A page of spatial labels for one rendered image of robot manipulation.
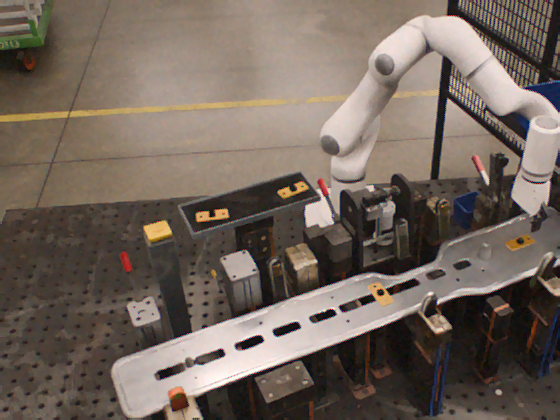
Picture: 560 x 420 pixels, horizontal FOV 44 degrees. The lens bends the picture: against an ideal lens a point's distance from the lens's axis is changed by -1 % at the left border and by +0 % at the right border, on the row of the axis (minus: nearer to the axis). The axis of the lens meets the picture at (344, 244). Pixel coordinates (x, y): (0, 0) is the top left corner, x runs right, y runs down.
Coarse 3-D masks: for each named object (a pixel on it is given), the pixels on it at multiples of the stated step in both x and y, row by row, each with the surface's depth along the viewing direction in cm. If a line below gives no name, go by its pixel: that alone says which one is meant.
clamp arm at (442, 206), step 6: (438, 204) 198; (444, 204) 199; (438, 210) 199; (444, 210) 199; (438, 216) 200; (444, 216) 201; (438, 222) 201; (444, 222) 202; (438, 228) 202; (444, 228) 203; (438, 234) 203; (444, 234) 203
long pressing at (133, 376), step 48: (480, 240) 201; (336, 288) 187; (384, 288) 187; (432, 288) 187; (480, 288) 187; (192, 336) 173; (240, 336) 174; (288, 336) 174; (336, 336) 174; (144, 384) 163; (192, 384) 163
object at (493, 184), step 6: (492, 156) 197; (498, 156) 198; (504, 156) 197; (492, 162) 198; (498, 162) 199; (504, 162) 195; (492, 168) 199; (498, 168) 200; (492, 174) 200; (498, 174) 201; (492, 180) 200; (498, 180) 202; (492, 186) 201; (498, 186) 203; (492, 192) 202; (498, 192) 205; (492, 198) 204; (498, 198) 205; (492, 204) 205; (498, 204) 207
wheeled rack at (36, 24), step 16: (0, 0) 509; (16, 0) 512; (32, 0) 510; (48, 0) 519; (0, 16) 491; (16, 16) 493; (32, 16) 480; (48, 16) 507; (0, 32) 474; (16, 32) 476; (32, 32) 470; (0, 48) 471; (16, 48) 473; (32, 48) 487; (32, 64) 491
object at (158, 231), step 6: (162, 222) 182; (144, 228) 181; (150, 228) 181; (156, 228) 181; (162, 228) 181; (168, 228) 181; (150, 234) 179; (156, 234) 179; (162, 234) 179; (168, 234) 179; (150, 240) 178; (156, 240) 178
